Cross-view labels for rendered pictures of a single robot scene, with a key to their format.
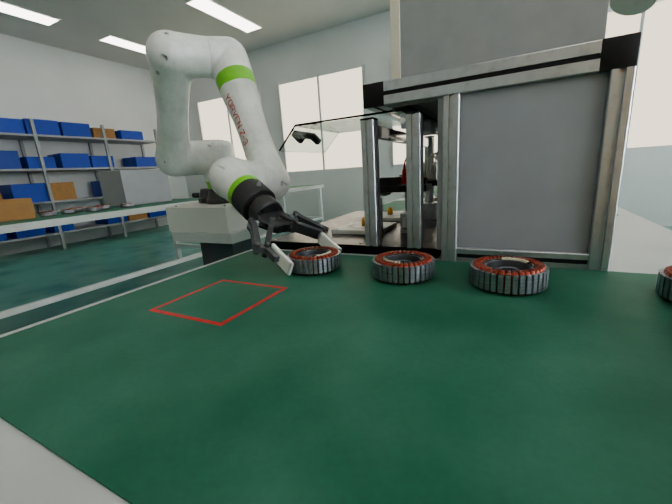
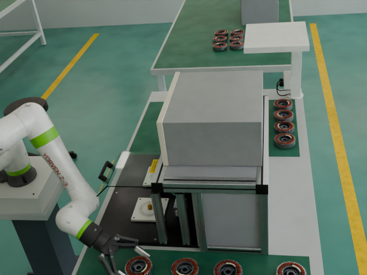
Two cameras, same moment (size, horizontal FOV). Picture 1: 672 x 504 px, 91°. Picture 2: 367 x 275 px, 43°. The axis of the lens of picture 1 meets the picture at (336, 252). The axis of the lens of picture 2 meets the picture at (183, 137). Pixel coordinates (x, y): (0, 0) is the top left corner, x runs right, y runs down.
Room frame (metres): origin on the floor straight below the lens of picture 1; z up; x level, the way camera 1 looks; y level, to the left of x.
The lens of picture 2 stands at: (-0.63, 0.15, 2.21)
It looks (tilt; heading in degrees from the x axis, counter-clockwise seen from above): 33 degrees down; 345
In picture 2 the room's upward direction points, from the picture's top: 7 degrees counter-clockwise
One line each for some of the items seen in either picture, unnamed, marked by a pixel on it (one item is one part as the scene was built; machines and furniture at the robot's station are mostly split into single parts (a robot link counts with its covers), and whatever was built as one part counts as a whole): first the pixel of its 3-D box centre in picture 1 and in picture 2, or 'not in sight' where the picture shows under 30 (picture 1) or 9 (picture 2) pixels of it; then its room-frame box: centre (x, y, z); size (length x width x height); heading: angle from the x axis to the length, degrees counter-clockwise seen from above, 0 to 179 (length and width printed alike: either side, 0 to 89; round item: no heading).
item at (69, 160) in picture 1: (69, 161); not in sight; (5.87, 4.40, 1.40); 0.42 x 0.42 x 0.23; 62
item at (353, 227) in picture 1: (364, 227); (150, 209); (0.98, -0.09, 0.78); 0.15 x 0.15 x 0.01; 62
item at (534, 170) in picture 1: (521, 179); (232, 222); (0.62, -0.35, 0.91); 0.28 x 0.03 x 0.32; 62
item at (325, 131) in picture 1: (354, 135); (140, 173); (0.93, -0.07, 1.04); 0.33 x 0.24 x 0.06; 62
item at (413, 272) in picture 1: (403, 266); (184, 270); (0.58, -0.12, 0.77); 0.11 x 0.11 x 0.04
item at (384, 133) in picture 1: (407, 138); not in sight; (1.04, -0.24, 1.03); 0.62 x 0.01 x 0.03; 152
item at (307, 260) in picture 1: (314, 259); (138, 268); (0.67, 0.05, 0.77); 0.11 x 0.11 x 0.04
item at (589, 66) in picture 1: (488, 104); (217, 138); (0.94, -0.43, 1.09); 0.68 x 0.44 x 0.05; 152
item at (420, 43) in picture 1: (491, 50); (215, 115); (0.93, -0.43, 1.22); 0.44 x 0.39 x 0.20; 152
